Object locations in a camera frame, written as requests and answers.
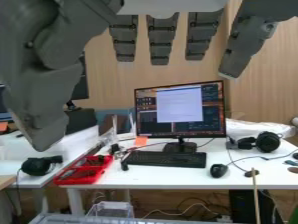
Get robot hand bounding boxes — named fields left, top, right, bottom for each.
left=0, top=0, right=298, bottom=153

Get black computer mouse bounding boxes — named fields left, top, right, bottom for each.
left=209, top=162, right=230, bottom=179

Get red tray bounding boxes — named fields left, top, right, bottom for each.
left=72, top=153, right=116, bottom=172
left=52, top=164, right=107, bottom=186

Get white desk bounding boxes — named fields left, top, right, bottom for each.
left=0, top=125, right=101, bottom=214
left=59, top=131, right=298, bottom=218

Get clear box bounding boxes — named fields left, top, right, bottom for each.
left=28, top=212, right=233, bottom=224

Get thin stick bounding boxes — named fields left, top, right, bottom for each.
left=250, top=167, right=264, bottom=224

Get black computer monitor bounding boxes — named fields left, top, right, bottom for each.
left=133, top=79, right=228, bottom=153

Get black headphones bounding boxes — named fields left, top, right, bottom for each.
left=228, top=130, right=282, bottom=154
left=20, top=154, right=65, bottom=177

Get black computer tower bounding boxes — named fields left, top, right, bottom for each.
left=229, top=189, right=273, bottom=224

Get wooden desk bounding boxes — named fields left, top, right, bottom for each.
left=0, top=174, right=18, bottom=192

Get black keyboard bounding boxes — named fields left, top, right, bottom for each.
left=121, top=150, right=209, bottom=169

